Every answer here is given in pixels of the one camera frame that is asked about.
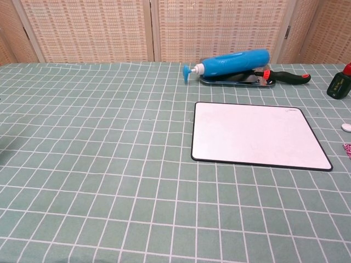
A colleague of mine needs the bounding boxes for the black orange handled scraper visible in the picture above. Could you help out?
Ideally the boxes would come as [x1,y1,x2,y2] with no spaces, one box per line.
[237,69,312,85]

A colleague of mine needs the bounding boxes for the woven screen panel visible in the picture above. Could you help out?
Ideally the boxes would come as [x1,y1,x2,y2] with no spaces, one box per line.
[0,0,46,66]
[12,0,156,64]
[149,0,293,64]
[274,0,351,65]

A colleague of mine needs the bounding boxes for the blue pump bottle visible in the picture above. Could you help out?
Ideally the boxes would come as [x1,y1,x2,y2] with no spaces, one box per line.
[182,48,271,85]

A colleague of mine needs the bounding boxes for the white board with black edge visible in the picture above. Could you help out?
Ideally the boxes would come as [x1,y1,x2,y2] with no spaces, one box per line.
[190,101,333,172]

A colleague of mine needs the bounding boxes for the metal tray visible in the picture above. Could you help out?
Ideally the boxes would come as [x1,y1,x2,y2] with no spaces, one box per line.
[199,65,276,89]

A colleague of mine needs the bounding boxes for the green checked tablecloth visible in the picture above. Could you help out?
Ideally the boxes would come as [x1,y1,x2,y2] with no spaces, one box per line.
[0,61,351,263]

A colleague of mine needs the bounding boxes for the small black and red device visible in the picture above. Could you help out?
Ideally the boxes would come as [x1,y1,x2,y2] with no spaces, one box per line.
[327,61,351,100]

